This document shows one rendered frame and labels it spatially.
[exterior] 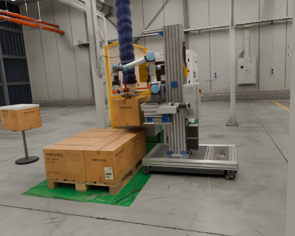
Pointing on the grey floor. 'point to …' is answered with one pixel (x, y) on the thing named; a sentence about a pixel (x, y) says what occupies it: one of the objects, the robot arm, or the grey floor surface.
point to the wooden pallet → (84, 186)
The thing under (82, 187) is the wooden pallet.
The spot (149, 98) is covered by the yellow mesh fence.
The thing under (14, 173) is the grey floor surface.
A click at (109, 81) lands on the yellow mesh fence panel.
